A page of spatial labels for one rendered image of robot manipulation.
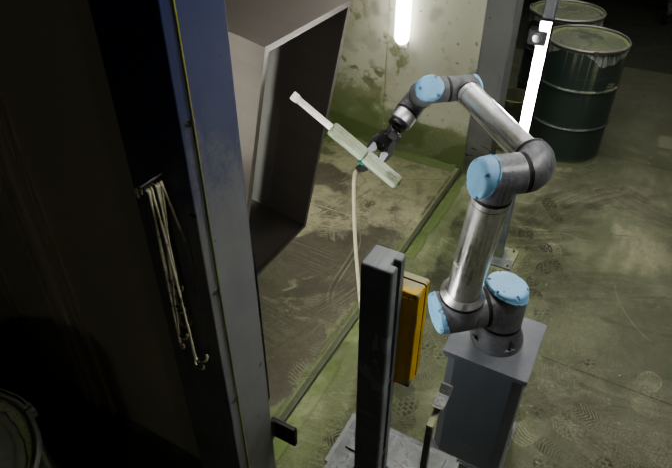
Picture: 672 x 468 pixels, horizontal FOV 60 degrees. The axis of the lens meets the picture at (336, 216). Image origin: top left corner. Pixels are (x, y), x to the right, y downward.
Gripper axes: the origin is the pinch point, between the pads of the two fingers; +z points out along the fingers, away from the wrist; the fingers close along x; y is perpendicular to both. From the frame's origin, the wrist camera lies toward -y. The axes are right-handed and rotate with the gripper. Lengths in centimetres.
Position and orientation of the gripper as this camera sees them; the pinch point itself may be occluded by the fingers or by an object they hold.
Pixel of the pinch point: (367, 164)
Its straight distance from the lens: 210.1
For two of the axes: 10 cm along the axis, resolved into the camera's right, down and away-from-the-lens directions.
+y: -2.2, 0.3, 9.7
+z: -6.0, 7.8, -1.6
